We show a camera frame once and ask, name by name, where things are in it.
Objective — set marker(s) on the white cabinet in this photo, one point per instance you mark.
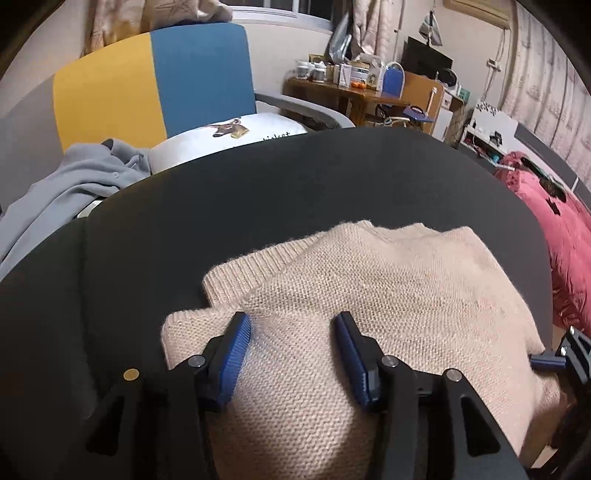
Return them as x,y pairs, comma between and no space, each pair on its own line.
443,124

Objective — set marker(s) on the white box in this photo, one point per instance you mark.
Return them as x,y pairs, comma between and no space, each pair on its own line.
346,76

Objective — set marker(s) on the glass jar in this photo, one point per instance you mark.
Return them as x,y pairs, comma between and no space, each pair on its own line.
319,74
303,71

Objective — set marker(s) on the black monitor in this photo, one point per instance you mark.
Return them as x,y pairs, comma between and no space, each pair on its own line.
425,57

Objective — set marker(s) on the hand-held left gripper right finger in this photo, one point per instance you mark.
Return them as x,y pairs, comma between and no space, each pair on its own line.
355,364

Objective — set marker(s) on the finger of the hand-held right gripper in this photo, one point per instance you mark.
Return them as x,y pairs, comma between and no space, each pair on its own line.
547,361

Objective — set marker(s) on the pink ruffled quilt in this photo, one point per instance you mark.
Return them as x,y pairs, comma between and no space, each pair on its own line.
568,240

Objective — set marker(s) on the grey headboard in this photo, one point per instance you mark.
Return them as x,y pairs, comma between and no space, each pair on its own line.
549,152

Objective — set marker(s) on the white framed window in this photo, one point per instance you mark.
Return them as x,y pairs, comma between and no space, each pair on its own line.
286,9

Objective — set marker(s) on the grey yellow blue armchair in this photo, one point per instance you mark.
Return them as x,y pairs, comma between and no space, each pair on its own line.
194,78

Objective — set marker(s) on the teal box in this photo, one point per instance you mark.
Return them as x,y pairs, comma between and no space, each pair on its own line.
464,93

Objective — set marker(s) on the grey hanging bag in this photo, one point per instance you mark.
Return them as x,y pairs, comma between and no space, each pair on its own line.
429,30

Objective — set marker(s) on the small black fan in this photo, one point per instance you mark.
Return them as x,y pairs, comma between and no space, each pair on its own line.
448,78

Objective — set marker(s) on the silver foil bag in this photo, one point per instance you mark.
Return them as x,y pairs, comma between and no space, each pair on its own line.
339,44

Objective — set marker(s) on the starfish print curtain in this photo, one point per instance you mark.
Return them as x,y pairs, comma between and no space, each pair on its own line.
120,18

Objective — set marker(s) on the wooden desk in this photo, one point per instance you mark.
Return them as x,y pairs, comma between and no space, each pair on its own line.
415,92

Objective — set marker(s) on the beige knit sweater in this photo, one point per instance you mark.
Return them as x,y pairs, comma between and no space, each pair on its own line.
392,295

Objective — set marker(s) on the blue folding chair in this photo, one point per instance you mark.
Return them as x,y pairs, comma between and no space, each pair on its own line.
392,81

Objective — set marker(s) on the grey white nightstand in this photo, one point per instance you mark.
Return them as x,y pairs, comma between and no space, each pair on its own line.
475,150

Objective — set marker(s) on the dark patterned item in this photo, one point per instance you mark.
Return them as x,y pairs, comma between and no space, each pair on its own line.
549,184

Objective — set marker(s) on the pale patterned curtain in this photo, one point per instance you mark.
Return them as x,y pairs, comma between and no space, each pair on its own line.
369,27
545,83

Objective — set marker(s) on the air conditioner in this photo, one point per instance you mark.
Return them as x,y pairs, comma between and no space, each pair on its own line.
480,9

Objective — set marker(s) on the wooden table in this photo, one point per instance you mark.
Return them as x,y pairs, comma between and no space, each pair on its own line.
332,90

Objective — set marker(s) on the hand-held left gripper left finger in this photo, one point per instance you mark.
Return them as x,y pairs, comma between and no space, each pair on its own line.
235,353

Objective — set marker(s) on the white carton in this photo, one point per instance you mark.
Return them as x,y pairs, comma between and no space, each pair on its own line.
376,74

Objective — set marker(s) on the white flower print board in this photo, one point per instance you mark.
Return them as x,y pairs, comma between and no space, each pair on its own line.
496,122

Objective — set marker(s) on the light blue shirt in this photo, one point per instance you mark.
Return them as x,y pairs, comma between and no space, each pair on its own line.
55,184

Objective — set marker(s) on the white printed pillow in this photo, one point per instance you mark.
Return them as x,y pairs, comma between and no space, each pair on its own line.
194,147

